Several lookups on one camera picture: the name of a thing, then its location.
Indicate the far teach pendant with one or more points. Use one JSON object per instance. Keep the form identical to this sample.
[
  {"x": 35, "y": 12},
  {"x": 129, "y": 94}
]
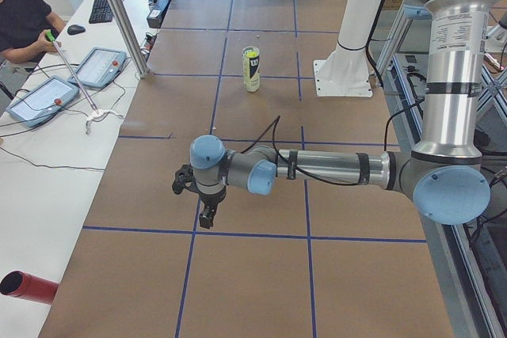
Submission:
[{"x": 100, "y": 67}]

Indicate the near teach pendant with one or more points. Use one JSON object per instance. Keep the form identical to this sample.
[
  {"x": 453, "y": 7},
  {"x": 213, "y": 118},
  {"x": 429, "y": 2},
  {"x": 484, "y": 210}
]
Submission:
[{"x": 42, "y": 103}]

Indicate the black computer mouse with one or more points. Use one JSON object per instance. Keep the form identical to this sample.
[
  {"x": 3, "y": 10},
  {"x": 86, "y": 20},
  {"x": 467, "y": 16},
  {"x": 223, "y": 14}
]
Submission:
[{"x": 73, "y": 30}]

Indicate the person's hand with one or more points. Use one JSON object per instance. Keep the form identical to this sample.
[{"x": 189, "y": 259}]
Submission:
[{"x": 44, "y": 45}]

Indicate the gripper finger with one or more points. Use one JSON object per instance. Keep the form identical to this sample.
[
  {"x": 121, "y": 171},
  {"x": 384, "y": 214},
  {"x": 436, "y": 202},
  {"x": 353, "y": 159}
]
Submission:
[{"x": 207, "y": 215}]

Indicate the teach pendant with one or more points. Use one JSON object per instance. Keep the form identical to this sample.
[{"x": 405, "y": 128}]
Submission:
[
  {"x": 100, "y": 67},
  {"x": 42, "y": 103}
]

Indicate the red fire extinguisher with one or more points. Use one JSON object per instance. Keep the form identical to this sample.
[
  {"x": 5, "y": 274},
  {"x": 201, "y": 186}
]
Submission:
[{"x": 29, "y": 287}]

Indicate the grabber stick green handle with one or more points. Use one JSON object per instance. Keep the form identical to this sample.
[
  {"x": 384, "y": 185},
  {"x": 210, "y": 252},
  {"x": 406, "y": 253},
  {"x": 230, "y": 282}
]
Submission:
[{"x": 55, "y": 43}]

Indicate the aluminium frame post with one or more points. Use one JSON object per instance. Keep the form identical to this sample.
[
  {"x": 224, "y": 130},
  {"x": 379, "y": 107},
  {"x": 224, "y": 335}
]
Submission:
[{"x": 129, "y": 37}]

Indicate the black keyboard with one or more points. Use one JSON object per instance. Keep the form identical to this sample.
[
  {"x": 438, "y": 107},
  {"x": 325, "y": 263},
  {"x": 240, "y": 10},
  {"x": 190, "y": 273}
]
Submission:
[{"x": 101, "y": 12}]

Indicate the yellow tennis ball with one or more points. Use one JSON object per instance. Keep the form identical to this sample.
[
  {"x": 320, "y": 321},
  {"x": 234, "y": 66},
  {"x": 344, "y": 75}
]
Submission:
[{"x": 250, "y": 53}]

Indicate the person in black shirt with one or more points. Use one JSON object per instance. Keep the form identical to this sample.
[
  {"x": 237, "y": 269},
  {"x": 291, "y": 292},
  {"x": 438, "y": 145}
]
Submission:
[{"x": 22, "y": 21}]

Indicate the clear tennis ball can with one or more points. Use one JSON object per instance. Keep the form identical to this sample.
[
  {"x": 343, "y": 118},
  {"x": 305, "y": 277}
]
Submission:
[{"x": 251, "y": 75}]

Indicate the white pedestal column base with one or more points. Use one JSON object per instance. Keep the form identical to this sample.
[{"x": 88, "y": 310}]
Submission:
[{"x": 345, "y": 72}]

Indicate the black computer box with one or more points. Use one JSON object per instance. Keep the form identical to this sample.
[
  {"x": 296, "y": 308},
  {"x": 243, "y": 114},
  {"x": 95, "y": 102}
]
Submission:
[{"x": 157, "y": 13}]

